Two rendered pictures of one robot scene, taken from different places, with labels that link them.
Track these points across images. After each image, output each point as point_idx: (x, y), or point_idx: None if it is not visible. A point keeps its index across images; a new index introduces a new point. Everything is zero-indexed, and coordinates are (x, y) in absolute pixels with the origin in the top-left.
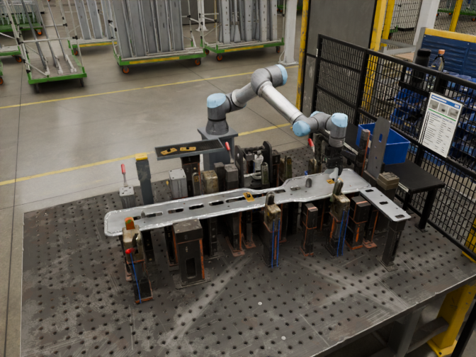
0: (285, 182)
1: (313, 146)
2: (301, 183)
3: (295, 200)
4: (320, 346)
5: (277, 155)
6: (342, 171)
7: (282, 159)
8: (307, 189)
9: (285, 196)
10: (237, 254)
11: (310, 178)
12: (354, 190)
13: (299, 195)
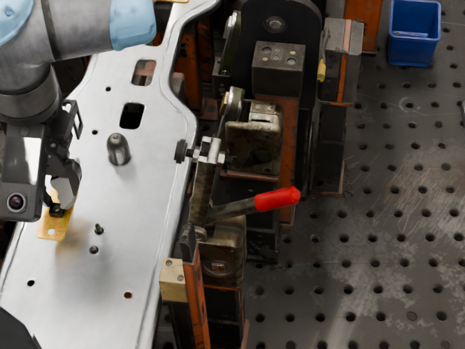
0: (179, 105)
1: (251, 203)
2: (145, 144)
3: (77, 86)
4: None
5: (253, 57)
6: (138, 329)
7: (266, 106)
8: (103, 141)
9: (108, 69)
10: (149, 68)
11: (161, 190)
12: (1, 278)
13: (90, 105)
